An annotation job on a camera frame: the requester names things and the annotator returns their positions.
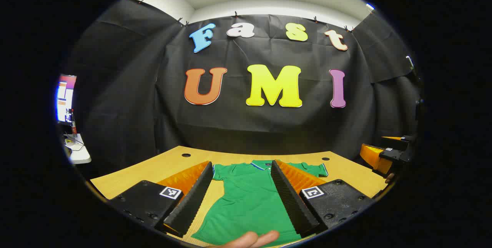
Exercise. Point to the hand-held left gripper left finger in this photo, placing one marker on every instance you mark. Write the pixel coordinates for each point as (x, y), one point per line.
(192, 202)

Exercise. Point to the white side desk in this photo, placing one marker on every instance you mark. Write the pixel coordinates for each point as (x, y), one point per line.
(78, 153)

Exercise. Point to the green T-shirt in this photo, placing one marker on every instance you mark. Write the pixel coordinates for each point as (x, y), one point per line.
(246, 198)

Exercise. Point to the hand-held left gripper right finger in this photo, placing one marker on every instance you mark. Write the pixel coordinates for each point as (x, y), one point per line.
(292, 202)

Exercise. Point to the computer monitor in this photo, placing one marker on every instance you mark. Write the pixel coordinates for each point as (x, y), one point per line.
(65, 98)

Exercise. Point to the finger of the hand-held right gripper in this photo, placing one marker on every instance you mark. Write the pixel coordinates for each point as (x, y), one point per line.
(374, 157)
(396, 138)

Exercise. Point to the dark red bottle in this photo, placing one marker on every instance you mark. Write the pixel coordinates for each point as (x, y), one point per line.
(73, 123)

